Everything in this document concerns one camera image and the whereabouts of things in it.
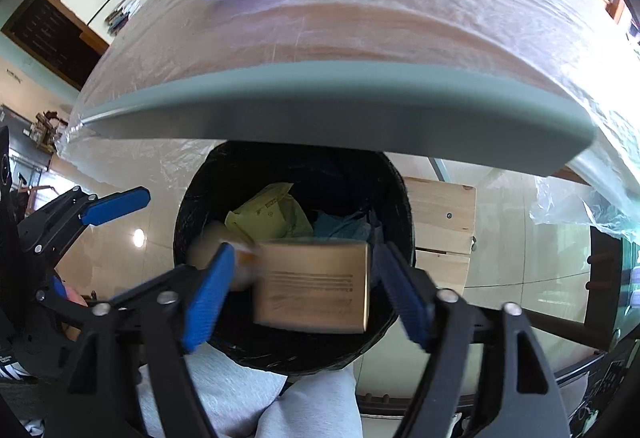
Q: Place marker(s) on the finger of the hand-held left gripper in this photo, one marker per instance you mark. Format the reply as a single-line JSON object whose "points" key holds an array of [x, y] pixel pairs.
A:
{"points": [[117, 207], [59, 288]]}

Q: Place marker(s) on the dark wooden door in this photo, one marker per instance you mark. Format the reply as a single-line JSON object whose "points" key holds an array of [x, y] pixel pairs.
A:
{"points": [[50, 40]]}

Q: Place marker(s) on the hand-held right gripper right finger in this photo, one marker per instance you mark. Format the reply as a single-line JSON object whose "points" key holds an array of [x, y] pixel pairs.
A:
{"points": [[405, 298]]}

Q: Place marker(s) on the stack of books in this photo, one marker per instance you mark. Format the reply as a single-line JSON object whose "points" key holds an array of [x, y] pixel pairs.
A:
{"points": [[122, 12]]}

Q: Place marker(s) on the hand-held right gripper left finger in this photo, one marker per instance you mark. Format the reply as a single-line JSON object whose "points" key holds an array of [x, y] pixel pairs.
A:
{"points": [[207, 298]]}

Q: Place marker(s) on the brown cardboard box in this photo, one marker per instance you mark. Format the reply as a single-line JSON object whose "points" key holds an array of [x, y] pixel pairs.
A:
{"points": [[312, 285]]}

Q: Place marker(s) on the yellow paper bag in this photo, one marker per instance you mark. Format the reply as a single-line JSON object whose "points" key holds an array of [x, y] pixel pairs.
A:
{"points": [[265, 218]]}

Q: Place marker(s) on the round cream cake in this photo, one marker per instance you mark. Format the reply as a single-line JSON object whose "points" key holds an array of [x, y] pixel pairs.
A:
{"points": [[207, 243]]}

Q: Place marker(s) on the dark wooden chair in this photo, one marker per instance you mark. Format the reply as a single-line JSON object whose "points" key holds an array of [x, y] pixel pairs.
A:
{"points": [[602, 278]]}

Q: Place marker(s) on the light wooden stool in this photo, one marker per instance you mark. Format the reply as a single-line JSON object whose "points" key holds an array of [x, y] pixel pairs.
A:
{"points": [[440, 218]]}

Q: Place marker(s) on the person's grey pants legs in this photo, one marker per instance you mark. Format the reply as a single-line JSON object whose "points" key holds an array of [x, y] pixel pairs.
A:
{"points": [[240, 398]]}

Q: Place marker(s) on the black trash bin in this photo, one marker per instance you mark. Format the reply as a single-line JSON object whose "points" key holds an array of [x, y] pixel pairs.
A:
{"points": [[325, 172]]}

